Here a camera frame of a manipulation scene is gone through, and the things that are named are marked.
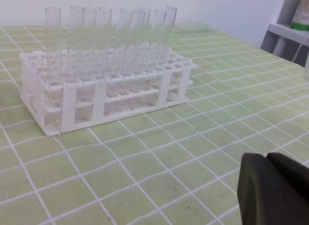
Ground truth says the green checkered tablecloth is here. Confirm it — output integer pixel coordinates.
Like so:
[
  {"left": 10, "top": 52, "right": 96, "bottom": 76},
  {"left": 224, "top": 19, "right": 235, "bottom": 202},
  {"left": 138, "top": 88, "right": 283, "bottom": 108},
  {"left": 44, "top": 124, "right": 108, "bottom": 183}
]
[{"left": 0, "top": 25, "right": 309, "bottom": 225}]

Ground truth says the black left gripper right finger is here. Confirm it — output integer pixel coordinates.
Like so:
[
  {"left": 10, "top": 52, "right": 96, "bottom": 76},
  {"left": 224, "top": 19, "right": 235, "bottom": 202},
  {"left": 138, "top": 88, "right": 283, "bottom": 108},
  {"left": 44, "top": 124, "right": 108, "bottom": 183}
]
[{"left": 267, "top": 153, "right": 309, "bottom": 201}]

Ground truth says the test tube far left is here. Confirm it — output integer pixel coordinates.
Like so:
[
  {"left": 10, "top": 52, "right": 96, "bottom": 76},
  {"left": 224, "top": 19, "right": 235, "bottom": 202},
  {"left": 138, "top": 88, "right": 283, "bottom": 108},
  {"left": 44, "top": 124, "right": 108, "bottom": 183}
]
[{"left": 44, "top": 7, "right": 62, "bottom": 129}]

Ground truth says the white plastic test tube rack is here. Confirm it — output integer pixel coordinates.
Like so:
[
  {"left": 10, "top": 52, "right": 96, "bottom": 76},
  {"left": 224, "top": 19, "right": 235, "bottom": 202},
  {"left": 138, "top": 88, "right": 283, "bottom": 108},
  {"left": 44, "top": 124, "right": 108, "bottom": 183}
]
[{"left": 20, "top": 50, "right": 197, "bottom": 136}]

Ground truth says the green capped white bottle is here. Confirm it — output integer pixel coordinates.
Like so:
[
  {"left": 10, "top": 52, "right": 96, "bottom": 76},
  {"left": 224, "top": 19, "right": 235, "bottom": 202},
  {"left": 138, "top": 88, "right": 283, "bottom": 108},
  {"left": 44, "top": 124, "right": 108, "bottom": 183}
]
[{"left": 291, "top": 0, "right": 309, "bottom": 31}]

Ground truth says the test tube in rack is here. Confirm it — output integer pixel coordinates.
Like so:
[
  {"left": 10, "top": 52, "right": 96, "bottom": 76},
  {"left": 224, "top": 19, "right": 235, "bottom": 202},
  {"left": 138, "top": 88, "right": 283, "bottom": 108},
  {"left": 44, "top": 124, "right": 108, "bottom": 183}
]
[
  {"left": 97, "top": 7, "right": 112, "bottom": 79},
  {"left": 162, "top": 5, "right": 177, "bottom": 57},
  {"left": 83, "top": 7, "right": 97, "bottom": 82},
  {"left": 114, "top": 9, "right": 132, "bottom": 74},
  {"left": 139, "top": 7, "right": 151, "bottom": 51},
  {"left": 151, "top": 9, "right": 166, "bottom": 63},
  {"left": 130, "top": 9, "right": 145, "bottom": 74},
  {"left": 67, "top": 5, "right": 84, "bottom": 83}
]

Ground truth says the clear spare glass tube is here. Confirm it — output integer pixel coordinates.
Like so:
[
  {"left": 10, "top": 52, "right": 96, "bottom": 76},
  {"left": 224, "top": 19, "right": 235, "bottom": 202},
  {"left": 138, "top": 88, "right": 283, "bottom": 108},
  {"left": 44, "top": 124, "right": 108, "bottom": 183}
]
[{"left": 180, "top": 28, "right": 213, "bottom": 34}]

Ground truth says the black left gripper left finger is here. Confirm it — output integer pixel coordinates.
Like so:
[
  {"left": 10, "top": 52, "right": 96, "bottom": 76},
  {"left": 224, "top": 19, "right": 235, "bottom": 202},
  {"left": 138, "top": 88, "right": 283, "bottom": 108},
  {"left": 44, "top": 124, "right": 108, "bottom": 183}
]
[{"left": 237, "top": 153, "right": 309, "bottom": 225}]

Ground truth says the grey shelf unit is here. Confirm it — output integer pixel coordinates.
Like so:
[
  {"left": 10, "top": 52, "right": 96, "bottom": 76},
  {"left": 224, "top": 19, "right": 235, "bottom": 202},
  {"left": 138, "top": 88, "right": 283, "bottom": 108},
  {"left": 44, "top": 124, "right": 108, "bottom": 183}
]
[{"left": 260, "top": 0, "right": 309, "bottom": 67}]

